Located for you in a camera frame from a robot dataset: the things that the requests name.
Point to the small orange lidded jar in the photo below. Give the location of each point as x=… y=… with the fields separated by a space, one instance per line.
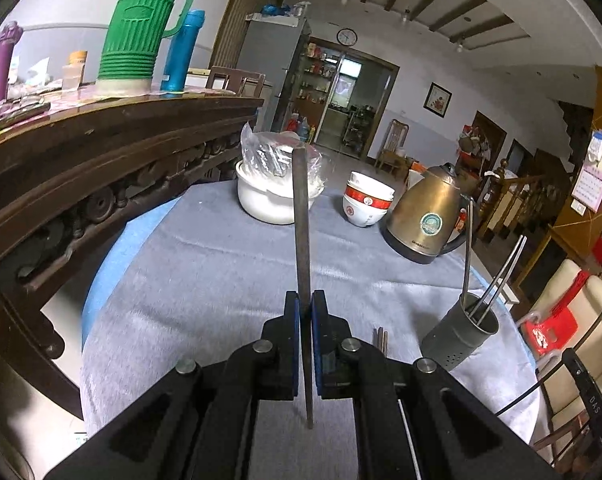
x=75 y=72

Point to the carved dark wooden sideboard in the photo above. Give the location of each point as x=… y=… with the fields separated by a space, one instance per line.
x=81 y=160

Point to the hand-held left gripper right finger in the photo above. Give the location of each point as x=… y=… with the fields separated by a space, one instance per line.
x=317 y=345

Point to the beige chair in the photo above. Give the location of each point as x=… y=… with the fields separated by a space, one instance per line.
x=596 y=300

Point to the red banded white bowl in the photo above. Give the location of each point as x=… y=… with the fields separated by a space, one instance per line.
x=366 y=201

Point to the wooden chair back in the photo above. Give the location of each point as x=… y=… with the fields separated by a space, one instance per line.
x=231 y=80

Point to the plain white bowl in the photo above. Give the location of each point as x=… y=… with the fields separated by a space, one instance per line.
x=368 y=180

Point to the white ceramic pot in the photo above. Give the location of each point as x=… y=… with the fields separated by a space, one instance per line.
x=266 y=205

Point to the green thermos jug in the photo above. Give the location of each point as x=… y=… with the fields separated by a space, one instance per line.
x=131 y=25

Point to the framed wall picture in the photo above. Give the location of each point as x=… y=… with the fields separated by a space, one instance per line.
x=437 y=97

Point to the red plastic stool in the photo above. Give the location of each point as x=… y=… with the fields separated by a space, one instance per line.
x=556 y=327

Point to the grey metal utensil holder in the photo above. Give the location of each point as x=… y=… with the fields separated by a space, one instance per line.
x=446 y=340

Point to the blue thermos bottle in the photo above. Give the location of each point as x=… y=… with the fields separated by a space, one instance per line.
x=181 y=55

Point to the brass electric kettle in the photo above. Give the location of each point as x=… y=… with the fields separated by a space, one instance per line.
x=416 y=220

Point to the white bowl with emblem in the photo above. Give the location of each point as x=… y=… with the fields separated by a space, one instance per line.
x=363 y=217

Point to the grey refrigerator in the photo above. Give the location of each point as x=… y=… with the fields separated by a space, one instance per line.
x=271 y=60

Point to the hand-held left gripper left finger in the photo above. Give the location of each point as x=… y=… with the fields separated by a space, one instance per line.
x=293 y=345

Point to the wall calendar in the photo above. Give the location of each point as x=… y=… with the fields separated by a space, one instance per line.
x=593 y=180

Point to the blue table underlay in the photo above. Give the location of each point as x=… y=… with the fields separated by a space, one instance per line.
x=111 y=255

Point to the round wall clock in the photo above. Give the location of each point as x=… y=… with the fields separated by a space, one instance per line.
x=347 y=37

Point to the purple bottle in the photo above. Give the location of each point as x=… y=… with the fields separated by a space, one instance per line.
x=1 y=65

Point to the tall wooden chair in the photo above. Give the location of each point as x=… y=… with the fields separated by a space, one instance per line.
x=393 y=140

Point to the plastic wrapped bowl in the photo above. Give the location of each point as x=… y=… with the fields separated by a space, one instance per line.
x=268 y=155

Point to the shelf with jars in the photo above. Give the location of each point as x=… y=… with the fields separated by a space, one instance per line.
x=313 y=70

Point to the cluster of plastic bottles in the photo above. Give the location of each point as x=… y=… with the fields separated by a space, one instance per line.
x=301 y=130

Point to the white rectangular box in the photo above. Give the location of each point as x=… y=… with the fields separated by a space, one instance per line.
x=511 y=296

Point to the wooden stair railing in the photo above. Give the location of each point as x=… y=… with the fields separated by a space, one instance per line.
x=531 y=200

